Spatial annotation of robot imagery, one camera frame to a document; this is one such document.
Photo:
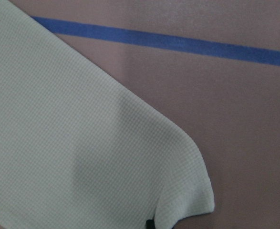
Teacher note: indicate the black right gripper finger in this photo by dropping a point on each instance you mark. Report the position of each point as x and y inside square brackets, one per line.
[150, 224]

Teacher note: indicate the sage green long-sleeve shirt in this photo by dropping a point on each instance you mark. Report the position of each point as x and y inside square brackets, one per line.
[80, 151]

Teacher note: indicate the blue tape grid lines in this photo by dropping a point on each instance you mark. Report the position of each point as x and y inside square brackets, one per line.
[162, 41]

